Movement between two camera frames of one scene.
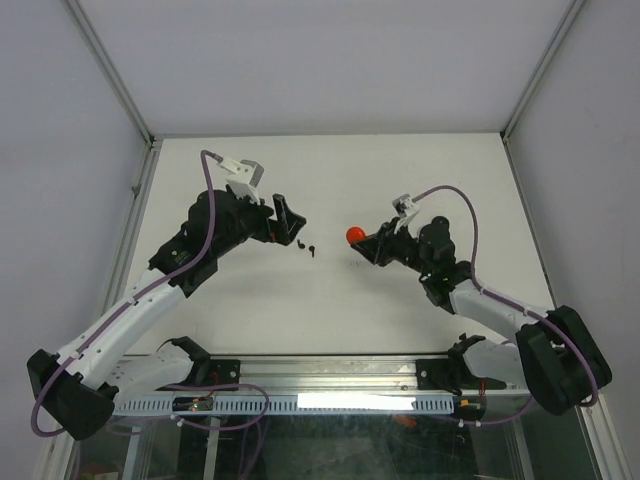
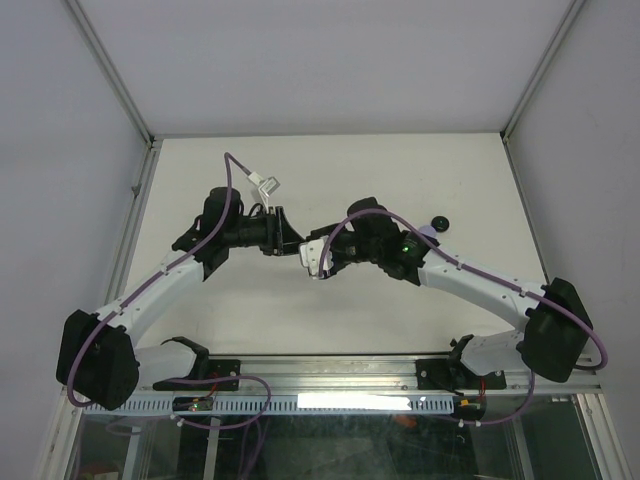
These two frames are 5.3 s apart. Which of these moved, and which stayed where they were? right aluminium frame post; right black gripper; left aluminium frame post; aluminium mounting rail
Moved: right black gripper
Stayed: right aluminium frame post; aluminium mounting rail; left aluminium frame post
